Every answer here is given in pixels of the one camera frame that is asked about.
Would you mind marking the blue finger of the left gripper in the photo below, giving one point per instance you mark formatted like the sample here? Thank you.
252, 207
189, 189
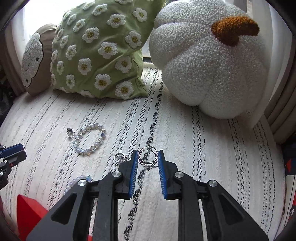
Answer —
16, 158
12, 149

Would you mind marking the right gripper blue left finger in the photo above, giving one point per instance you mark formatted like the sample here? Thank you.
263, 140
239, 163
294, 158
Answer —
103, 193

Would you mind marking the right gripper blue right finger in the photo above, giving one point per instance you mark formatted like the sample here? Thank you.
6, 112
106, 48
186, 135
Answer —
206, 210

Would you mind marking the red plastic tray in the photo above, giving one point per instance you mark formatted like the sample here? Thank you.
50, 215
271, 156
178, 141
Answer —
29, 213

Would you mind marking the astronaut print pillow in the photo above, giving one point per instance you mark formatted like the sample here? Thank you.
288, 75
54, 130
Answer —
290, 188

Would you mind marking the beige sheep round pillow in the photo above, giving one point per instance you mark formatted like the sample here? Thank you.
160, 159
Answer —
35, 68

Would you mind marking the beige window curtain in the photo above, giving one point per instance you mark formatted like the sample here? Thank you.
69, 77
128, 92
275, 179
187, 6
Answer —
278, 101

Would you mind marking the green daisy pillow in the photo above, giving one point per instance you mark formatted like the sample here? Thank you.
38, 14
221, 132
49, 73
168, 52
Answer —
97, 48

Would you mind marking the white pumpkin plush pillow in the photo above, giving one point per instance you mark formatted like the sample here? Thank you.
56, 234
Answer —
211, 55

